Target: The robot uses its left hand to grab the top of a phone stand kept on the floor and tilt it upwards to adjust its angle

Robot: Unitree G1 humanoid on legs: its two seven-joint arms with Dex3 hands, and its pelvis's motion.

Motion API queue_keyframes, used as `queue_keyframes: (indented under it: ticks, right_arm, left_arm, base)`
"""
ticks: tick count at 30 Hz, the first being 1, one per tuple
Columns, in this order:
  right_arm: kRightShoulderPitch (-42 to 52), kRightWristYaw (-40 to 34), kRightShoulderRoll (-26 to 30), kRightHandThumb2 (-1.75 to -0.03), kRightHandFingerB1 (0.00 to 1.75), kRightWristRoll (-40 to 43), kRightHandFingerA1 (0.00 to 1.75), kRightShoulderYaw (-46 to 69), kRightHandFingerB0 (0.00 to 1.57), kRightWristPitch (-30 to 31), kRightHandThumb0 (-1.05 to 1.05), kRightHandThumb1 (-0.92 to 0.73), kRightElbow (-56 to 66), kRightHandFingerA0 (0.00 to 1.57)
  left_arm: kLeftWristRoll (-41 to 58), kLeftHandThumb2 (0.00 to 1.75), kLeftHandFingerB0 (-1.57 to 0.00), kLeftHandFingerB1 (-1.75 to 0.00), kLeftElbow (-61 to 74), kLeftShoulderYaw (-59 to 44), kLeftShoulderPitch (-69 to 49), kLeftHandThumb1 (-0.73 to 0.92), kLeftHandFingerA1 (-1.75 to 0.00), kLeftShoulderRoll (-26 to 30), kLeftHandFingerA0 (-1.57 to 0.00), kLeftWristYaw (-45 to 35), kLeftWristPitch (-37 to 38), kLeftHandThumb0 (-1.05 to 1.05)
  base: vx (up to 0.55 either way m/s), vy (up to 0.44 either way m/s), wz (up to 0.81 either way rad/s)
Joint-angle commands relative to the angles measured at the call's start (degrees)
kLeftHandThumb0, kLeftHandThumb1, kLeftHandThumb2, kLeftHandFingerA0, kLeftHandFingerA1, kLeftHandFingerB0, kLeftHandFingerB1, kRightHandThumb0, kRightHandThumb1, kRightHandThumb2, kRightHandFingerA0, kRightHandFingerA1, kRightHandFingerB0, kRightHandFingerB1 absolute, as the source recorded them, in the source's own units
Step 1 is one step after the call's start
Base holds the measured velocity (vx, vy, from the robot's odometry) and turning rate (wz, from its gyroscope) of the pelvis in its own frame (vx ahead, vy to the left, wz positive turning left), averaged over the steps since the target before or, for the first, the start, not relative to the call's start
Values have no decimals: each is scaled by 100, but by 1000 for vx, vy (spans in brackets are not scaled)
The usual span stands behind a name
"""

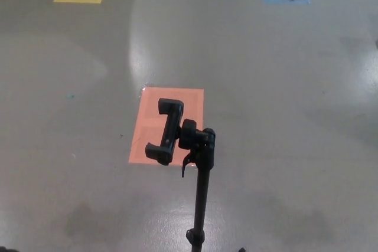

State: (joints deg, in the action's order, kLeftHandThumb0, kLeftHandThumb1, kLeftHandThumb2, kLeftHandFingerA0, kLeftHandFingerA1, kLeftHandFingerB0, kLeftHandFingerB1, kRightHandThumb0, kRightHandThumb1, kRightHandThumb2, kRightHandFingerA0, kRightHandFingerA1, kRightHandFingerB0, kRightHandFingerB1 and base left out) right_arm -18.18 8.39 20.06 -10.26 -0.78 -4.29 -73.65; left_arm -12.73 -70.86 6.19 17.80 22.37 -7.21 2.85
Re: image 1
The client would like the black phone stand tripod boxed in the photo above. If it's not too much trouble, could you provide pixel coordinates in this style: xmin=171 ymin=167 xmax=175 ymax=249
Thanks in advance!
xmin=144 ymin=97 xmax=246 ymax=252

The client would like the orange floor tape rectangle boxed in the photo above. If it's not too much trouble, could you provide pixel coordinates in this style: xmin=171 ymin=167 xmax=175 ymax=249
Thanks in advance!
xmin=128 ymin=87 xmax=205 ymax=168

